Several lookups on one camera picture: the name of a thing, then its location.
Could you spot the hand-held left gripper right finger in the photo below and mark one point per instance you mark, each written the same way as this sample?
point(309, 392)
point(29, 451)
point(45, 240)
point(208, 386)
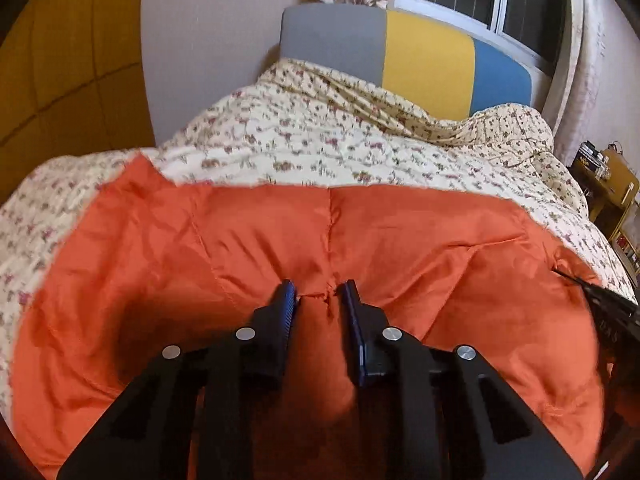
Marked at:
point(352, 320)

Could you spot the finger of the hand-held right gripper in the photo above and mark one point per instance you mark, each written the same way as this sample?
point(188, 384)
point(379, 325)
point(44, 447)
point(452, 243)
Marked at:
point(607, 299)

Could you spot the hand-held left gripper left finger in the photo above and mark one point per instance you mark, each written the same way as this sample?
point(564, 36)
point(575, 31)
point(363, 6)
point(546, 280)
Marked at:
point(287, 305)

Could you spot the orange puffer jacket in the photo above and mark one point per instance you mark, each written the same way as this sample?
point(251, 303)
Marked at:
point(425, 260)

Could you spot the yellow bedside table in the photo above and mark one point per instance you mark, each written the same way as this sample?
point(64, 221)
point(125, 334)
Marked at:
point(607, 210)

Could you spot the floral quilt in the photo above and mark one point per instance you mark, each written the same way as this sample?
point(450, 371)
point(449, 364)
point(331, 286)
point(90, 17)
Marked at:
point(300, 130)

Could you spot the grey yellow blue headboard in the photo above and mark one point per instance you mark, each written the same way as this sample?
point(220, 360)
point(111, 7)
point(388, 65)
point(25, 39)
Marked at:
point(430, 55)

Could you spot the orange wooden wardrobe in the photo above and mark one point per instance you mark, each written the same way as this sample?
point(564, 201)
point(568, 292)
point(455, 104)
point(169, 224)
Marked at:
point(65, 60)

